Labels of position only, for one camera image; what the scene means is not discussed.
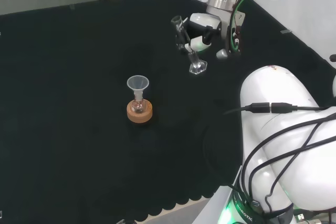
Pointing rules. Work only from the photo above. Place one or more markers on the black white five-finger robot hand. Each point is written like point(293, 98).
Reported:
point(204, 20)

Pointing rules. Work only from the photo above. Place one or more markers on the clear glass graduated cylinder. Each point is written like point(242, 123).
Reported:
point(197, 66)

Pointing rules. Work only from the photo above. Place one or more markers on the clear round-bottom flask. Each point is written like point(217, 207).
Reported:
point(138, 106)

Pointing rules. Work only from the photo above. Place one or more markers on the grey tape piece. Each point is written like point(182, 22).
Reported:
point(286, 31)

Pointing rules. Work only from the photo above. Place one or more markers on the clear plastic funnel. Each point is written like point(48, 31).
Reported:
point(137, 83)

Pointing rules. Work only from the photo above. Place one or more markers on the black bench cloth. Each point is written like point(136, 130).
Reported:
point(78, 103)

